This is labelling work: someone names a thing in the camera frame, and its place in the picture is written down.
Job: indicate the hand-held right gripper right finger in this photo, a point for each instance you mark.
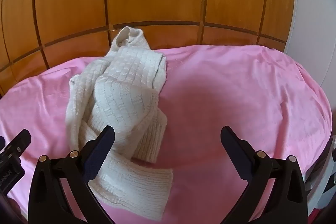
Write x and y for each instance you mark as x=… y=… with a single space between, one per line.
x=233 y=154

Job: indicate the pink blanket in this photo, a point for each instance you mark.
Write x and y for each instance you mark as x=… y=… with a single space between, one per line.
x=223 y=87

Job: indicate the cream knit sweater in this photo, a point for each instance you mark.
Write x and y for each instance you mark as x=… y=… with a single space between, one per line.
x=123 y=82

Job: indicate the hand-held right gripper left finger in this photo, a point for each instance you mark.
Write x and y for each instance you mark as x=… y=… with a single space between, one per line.
x=101 y=153

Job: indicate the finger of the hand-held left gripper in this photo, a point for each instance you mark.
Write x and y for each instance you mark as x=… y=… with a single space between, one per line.
x=21 y=140

